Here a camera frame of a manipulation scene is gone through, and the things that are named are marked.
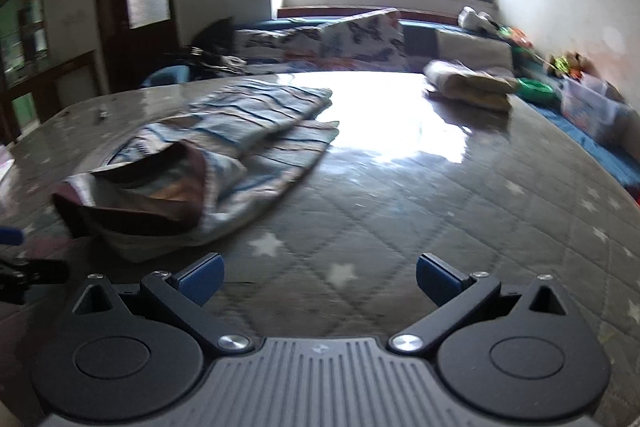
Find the grey pillow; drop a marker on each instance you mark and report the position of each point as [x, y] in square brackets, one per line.
[472, 49]

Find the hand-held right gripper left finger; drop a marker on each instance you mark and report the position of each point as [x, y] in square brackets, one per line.
[202, 279]

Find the dark wooden cabinet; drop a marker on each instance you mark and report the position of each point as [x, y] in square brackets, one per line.
[30, 57]

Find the butterfly print pillow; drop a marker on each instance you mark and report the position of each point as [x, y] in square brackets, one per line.
[275, 42]
[362, 37]

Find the green and pink toy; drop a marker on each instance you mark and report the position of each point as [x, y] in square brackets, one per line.
[515, 37]

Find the black bag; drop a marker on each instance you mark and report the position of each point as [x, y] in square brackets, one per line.
[217, 42]

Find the blue chair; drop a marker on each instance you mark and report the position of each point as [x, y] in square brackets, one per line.
[165, 76]

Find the dark wooden door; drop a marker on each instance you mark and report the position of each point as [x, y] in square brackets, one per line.
[112, 42]

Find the pile of small plush toys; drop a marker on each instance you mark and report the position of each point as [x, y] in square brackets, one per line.
[567, 64]

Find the folded cream yellow cloth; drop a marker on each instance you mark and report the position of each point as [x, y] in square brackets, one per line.
[465, 82]

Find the green plastic basin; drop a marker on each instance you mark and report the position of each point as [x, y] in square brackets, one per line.
[535, 88]

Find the striped blue beige towel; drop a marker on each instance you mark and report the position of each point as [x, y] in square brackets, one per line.
[250, 127]

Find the panda plush toy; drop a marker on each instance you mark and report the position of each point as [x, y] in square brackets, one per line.
[475, 18]

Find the clear plastic storage box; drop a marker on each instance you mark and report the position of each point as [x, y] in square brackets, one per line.
[590, 107]

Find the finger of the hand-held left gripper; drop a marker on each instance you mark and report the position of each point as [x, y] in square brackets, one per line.
[10, 236]
[35, 271]

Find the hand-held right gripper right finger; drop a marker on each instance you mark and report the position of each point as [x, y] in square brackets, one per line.
[437, 279]

